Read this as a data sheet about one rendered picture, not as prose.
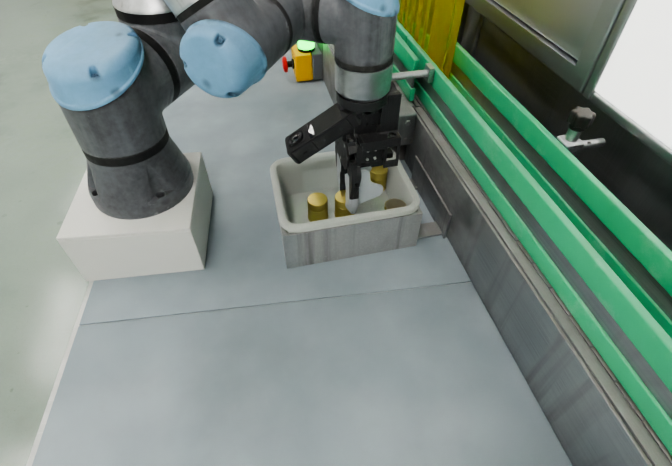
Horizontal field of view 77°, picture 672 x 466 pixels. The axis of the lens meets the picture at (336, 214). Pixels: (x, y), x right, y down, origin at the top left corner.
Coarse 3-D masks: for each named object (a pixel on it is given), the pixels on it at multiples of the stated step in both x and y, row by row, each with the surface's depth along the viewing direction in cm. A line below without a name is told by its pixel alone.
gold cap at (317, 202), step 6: (318, 192) 71; (312, 198) 70; (318, 198) 70; (324, 198) 70; (312, 204) 69; (318, 204) 69; (324, 204) 69; (312, 210) 70; (318, 210) 69; (324, 210) 70; (312, 216) 71; (318, 216) 70; (324, 216) 71
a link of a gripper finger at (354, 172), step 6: (354, 162) 61; (348, 168) 62; (354, 168) 60; (360, 168) 61; (348, 174) 63; (354, 174) 61; (360, 174) 61; (354, 180) 61; (360, 180) 62; (354, 186) 62; (354, 192) 64; (354, 198) 65
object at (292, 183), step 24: (288, 168) 74; (312, 168) 75; (336, 168) 76; (288, 192) 77; (312, 192) 77; (336, 192) 77; (384, 192) 77; (408, 192) 68; (288, 216) 73; (360, 216) 63; (384, 216) 64
